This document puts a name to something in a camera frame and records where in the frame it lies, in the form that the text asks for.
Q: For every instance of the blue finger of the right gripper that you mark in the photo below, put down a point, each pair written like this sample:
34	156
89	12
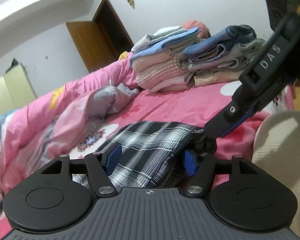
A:
233	117

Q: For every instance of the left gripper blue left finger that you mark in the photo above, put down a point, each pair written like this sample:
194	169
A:
111	158

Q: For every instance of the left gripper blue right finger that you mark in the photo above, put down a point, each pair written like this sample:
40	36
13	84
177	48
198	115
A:
191	162

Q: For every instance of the black white plaid pants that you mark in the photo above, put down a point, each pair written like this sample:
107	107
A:
150	150

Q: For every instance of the folded blue grey clothes stack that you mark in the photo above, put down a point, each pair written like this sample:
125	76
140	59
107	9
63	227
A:
222	57

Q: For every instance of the white bed sheet edge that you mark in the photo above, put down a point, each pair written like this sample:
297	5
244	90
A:
277	151

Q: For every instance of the pink floral bed blanket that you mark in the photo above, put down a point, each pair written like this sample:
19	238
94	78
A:
193	107

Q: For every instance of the pink blue patterned duvet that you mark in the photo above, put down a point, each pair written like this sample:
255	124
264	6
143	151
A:
19	127

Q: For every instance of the beige blue folded bedding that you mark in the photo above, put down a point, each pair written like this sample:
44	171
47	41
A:
155	59

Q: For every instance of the brown wooden door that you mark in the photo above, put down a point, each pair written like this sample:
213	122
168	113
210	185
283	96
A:
101	40

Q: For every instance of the pale yellow wardrobe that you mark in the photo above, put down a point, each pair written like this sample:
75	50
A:
16	90

